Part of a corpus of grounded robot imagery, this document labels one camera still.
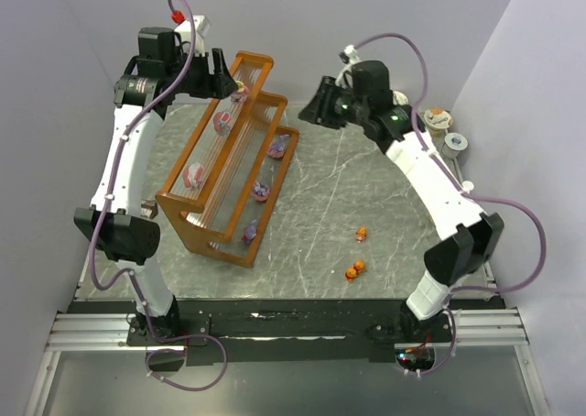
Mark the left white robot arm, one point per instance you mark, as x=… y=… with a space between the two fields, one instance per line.
x=123 y=243

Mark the orange yogurt cup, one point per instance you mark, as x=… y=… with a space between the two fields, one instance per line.
x=437 y=121

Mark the brown chocolate bar wrapper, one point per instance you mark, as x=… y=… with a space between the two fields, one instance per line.
x=149 y=209

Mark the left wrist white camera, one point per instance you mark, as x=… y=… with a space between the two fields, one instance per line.
x=188 y=34

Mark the pink egg toy blue spots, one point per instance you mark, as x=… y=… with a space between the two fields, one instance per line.
x=222 y=122

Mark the wrist white camera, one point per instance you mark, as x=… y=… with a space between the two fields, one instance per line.
x=188 y=34
x=349 y=56

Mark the pink pot toy green top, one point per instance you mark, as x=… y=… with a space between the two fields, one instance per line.
x=240 y=95

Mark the orange wooden tiered shelf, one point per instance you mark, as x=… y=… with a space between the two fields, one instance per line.
x=210 y=221

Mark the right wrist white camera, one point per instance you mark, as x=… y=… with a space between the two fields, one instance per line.
x=349 y=56

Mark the pink egg toy white frill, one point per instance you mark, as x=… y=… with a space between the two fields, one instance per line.
x=192 y=176

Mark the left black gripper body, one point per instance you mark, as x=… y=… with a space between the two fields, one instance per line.
x=212 y=74

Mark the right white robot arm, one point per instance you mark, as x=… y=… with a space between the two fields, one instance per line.
x=467 y=234

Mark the white yogurt cup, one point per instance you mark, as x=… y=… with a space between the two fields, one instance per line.
x=400 y=98

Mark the beige soap pump bottle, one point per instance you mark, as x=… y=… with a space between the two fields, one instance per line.
x=467 y=186

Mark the small purple bunny toy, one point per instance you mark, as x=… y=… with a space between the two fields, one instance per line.
x=250 y=232

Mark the pink ball purple bunny toy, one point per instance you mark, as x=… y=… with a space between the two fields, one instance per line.
x=260 y=191

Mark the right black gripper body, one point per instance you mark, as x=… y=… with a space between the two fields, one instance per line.
x=327 y=100

